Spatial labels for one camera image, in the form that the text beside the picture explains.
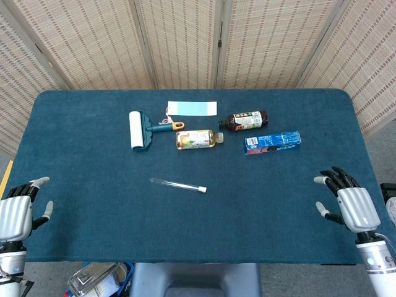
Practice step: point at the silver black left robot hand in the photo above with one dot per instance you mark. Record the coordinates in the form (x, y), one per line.
(15, 216)

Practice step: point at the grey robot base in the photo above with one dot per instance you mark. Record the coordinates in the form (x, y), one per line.
(195, 278)

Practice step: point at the dark tea bottle black cap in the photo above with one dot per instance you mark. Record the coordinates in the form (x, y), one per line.
(244, 120)

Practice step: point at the yellow tea bottle white cap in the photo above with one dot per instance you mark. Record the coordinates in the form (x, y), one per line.
(195, 140)

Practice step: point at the woven bamboo folding screen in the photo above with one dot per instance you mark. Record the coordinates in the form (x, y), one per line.
(92, 40)

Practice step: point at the black box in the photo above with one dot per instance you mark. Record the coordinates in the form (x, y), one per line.
(388, 190)

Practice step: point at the teal lint roller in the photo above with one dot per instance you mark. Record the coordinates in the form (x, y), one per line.
(136, 130)

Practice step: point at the clear glass test tube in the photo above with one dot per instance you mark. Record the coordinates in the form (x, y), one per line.
(176, 184)

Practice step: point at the yellow strip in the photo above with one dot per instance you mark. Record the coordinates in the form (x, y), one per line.
(5, 176)

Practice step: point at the clear plastic container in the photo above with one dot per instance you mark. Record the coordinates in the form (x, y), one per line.
(96, 278)

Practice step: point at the blue plastic bin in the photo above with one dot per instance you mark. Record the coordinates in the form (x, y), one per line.
(130, 269)

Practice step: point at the white rubber stopper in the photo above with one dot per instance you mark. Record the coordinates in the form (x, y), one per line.
(203, 189)

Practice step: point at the white and blue paper card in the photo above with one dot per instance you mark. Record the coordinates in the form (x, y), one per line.
(191, 108)

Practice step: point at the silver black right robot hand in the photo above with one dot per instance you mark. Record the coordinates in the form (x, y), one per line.
(359, 210)

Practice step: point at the blue table cloth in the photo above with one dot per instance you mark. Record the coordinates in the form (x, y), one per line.
(198, 222)

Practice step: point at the blue cookie box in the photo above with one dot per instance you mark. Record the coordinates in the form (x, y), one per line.
(272, 140)

